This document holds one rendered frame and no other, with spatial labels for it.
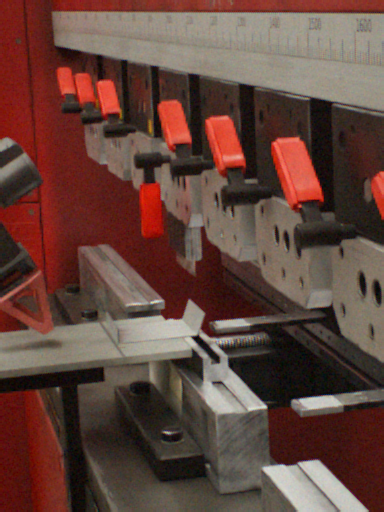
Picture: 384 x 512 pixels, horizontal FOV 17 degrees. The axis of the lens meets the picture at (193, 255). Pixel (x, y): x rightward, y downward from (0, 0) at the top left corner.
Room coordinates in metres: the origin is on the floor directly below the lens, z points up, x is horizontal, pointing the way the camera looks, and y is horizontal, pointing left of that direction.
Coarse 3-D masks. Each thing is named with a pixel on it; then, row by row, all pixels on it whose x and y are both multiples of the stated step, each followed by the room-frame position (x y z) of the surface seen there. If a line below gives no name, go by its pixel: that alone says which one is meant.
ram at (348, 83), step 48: (96, 0) 1.92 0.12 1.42; (144, 0) 1.57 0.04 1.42; (192, 0) 1.33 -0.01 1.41; (240, 0) 1.15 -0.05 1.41; (288, 0) 1.01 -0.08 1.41; (336, 0) 0.91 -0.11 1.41; (96, 48) 1.95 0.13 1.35; (144, 48) 1.59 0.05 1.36; (192, 48) 1.34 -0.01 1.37; (336, 96) 0.91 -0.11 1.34
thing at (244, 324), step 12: (300, 312) 1.65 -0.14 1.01; (312, 312) 1.65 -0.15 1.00; (324, 312) 1.64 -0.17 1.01; (216, 324) 1.61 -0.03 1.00; (228, 324) 1.61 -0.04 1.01; (240, 324) 1.61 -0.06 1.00; (252, 324) 1.61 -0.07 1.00; (264, 324) 1.61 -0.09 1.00; (276, 324) 1.61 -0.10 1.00; (288, 324) 1.62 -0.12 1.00; (300, 324) 1.62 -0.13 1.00; (324, 324) 1.65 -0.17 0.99; (336, 324) 1.60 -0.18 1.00
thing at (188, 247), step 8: (168, 216) 1.65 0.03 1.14; (168, 224) 1.65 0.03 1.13; (176, 224) 1.61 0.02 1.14; (184, 224) 1.56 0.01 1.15; (168, 232) 1.66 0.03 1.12; (176, 232) 1.61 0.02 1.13; (184, 232) 1.56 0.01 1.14; (192, 232) 1.56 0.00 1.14; (176, 240) 1.61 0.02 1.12; (184, 240) 1.57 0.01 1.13; (192, 240) 1.56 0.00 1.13; (200, 240) 1.57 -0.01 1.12; (176, 248) 1.61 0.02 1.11; (184, 248) 1.57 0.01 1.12; (192, 248) 1.56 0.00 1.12; (200, 248) 1.57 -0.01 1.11; (176, 256) 1.66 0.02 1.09; (184, 256) 1.57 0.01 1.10; (192, 256) 1.56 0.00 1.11; (200, 256) 1.57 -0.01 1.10; (184, 264) 1.61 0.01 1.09; (192, 264) 1.57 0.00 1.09; (192, 272) 1.57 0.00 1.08
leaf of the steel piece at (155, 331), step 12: (108, 324) 1.63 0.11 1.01; (144, 324) 1.65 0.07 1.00; (156, 324) 1.64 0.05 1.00; (168, 324) 1.64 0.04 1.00; (180, 324) 1.64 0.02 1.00; (120, 336) 1.59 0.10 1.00; (132, 336) 1.59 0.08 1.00; (144, 336) 1.58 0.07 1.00; (156, 336) 1.58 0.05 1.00; (168, 336) 1.58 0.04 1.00; (180, 336) 1.58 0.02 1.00; (192, 336) 1.58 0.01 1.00
